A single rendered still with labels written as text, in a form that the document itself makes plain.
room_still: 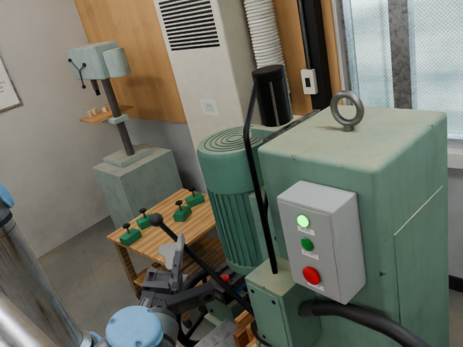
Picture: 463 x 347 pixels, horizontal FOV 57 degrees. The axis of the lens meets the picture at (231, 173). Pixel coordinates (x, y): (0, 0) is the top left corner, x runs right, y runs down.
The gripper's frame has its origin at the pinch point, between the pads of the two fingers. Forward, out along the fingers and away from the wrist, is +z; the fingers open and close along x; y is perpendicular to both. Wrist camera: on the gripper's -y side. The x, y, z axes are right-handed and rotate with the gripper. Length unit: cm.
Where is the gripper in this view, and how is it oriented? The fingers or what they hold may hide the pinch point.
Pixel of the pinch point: (185, 251)
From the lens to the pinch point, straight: 108.6
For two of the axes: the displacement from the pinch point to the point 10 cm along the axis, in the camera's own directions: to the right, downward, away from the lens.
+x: -0.1, 7.8, 6.2
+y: -10.0, -0.7, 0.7
